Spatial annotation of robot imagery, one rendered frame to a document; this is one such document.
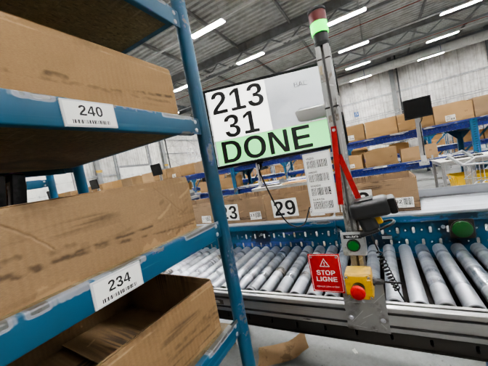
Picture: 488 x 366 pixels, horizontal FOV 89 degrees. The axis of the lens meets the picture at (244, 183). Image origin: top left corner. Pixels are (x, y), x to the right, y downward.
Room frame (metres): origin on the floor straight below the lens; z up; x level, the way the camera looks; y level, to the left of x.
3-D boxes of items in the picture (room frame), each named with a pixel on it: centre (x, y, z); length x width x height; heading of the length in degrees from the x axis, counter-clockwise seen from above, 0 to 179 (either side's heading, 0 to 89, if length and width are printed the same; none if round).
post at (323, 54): (0.76, -0.31, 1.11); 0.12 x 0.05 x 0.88; 61
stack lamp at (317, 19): (0.77, -0.31, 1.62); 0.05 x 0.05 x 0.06
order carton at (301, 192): (1.58, -0.34, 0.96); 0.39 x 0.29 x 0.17; 61
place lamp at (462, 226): (1.03, -0.88, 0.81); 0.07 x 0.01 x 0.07; 61
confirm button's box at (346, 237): (0.74, -0.29, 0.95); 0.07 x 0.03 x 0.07; 61
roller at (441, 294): (0.90, -0.63, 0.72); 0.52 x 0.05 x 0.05; 151
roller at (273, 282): (1.18, -0.11, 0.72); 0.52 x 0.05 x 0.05; 151
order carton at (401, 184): (1.38, -0.70, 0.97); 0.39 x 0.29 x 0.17; 61
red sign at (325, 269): (0.78, -0.23, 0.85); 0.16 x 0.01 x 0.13; 61
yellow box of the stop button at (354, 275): (0.70, -0.31, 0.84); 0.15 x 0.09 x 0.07; 61
